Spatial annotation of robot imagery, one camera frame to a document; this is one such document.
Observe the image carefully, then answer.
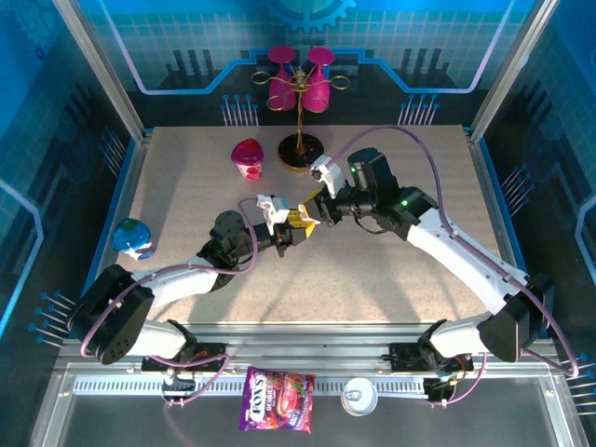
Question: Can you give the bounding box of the pink lidded yogurt cup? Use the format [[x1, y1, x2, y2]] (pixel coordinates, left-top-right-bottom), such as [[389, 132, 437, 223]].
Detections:
[[230, 138, 265, 182]]

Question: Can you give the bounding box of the blue lidded white cup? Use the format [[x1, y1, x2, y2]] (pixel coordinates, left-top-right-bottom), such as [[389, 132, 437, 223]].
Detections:
[[112, 217, 156, 262]]

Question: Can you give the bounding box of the pink wine glass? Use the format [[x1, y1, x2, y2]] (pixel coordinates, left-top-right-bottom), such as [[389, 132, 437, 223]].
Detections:
[[302, 46, 336, 115], [266, 45, 299, 112]]

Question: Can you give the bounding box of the purple candy bag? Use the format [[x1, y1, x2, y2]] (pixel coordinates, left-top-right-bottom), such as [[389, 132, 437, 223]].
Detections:
[[237, 366, 317, 435]]

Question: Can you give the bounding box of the silver drink can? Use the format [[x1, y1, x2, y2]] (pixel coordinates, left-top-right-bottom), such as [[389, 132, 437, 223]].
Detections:
[[340, 376, 379, 417]]

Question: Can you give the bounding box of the gold wire glass rack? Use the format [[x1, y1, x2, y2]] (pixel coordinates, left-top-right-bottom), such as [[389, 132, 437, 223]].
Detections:
[[251, 64, 350, 172]]

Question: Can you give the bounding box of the aluminium frame rail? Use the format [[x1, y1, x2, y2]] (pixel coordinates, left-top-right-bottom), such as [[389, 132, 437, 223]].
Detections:
[[58, 320, 562, 376]]

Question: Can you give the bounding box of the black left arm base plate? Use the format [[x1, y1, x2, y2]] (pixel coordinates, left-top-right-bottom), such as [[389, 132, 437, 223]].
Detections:
[[141, 342, 230, 373]]

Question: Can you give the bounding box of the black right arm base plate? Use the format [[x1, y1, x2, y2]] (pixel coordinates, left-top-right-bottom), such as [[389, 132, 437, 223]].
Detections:
[[388, 342, 475, 373]]

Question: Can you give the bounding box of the aluminium frame post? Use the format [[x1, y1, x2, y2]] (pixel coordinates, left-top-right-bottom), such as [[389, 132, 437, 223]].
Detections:
[[53, 0, 146, 143], [468, 0, 562, 137]]

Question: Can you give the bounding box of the white slotted cable duct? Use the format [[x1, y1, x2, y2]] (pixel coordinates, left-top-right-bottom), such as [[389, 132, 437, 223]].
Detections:
[[72, 374, 429, 397]]

